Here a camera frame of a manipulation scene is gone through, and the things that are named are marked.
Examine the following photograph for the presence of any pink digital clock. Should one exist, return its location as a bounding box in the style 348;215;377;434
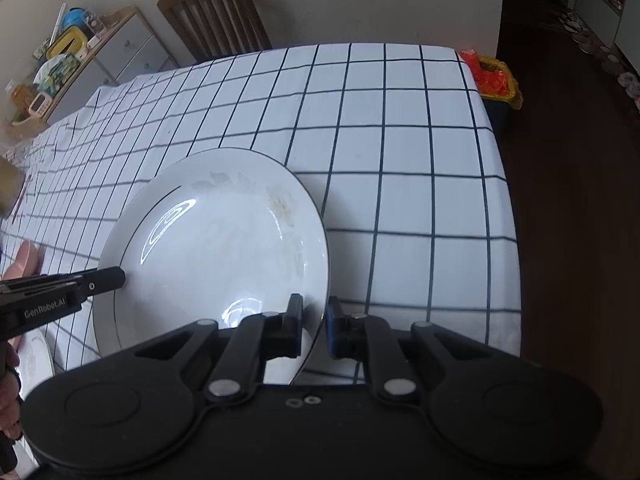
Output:
27;92;53;118

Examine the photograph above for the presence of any white drawer cabinet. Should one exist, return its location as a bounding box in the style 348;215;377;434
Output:
40;6;177;125

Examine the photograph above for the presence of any brown wooden chair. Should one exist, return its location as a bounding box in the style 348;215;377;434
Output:
157;0;271;63

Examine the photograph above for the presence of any checked white tablecloth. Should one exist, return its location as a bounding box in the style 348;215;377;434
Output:
1;44;521;384

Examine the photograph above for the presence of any person's left hand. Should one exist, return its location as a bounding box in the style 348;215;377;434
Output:
0;344;22;440

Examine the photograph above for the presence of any pink bear-shaped plate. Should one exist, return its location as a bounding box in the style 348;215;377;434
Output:
0;238;44;356

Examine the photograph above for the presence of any white round plate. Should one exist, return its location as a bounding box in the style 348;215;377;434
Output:
92;148;330;384
17;328;54;393

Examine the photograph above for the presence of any red pen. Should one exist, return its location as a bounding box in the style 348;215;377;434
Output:
11;172;34;223

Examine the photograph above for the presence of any yellow bag with red items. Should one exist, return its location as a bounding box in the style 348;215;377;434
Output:
459;50;523;110

